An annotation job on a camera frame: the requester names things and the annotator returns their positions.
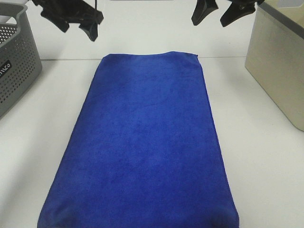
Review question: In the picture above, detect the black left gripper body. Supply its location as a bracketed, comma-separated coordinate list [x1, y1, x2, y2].
[32, 0, 104, 24]

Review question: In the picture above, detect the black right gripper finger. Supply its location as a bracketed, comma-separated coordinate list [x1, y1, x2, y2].
[220, 0, 256, 27]
[191, 0, 218, 26]

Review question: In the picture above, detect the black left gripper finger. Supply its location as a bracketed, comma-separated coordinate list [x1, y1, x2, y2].
[41, 9, 69, 32]
[79, 22, 98, 42]

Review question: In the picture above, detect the blue microfiber towel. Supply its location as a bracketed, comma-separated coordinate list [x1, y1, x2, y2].
[37, 52, 239, 228]

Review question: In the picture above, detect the grey perforated plastic basket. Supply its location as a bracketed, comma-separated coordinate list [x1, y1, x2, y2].
[0, 2, 42, 116]

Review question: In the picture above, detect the beige storage box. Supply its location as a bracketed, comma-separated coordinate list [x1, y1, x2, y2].
[245, 0, 304, 130]

